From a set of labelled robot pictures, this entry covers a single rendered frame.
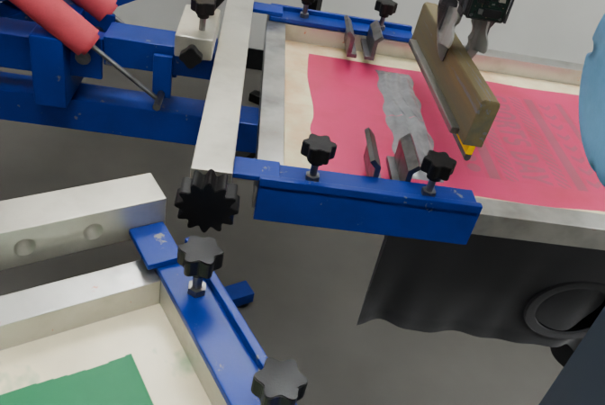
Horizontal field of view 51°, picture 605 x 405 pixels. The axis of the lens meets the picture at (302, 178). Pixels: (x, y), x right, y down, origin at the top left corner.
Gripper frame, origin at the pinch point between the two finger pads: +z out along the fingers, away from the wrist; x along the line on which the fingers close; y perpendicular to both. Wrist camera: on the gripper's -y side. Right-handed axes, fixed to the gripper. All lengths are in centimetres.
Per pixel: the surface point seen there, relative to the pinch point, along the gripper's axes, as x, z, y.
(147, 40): -49.2, 5.1, 1.8
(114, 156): -78, 109, -109
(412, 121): -3.6, 13.1, 1.4
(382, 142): -9.8, 13.7, 8.7
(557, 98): 30.6, 13.6, -17.6
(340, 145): -16.9, 13.7, 11.2
